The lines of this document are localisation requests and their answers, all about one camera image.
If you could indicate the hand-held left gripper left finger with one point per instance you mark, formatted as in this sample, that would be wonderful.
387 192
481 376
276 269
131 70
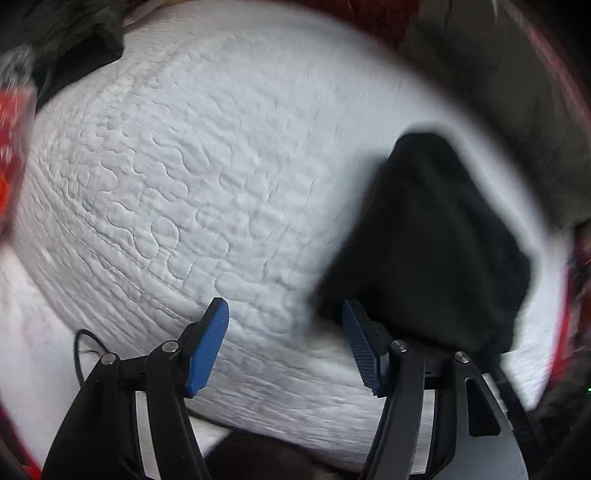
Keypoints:
208 350

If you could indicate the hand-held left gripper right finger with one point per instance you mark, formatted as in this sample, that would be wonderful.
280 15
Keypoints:
362 346

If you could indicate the black pants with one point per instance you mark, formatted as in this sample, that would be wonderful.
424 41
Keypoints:
429 240

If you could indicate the dark brown round object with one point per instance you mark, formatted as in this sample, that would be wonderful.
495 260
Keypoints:
263 457

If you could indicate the white quilted mattress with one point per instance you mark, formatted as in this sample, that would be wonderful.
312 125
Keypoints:
184 184

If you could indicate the red patterned quilt bag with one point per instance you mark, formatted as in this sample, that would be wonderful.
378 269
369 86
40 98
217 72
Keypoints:
11 138

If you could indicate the red cloth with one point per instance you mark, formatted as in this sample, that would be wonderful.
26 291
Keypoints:
364 16

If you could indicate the dark green cloth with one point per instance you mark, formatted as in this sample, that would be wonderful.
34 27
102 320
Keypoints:
69 41

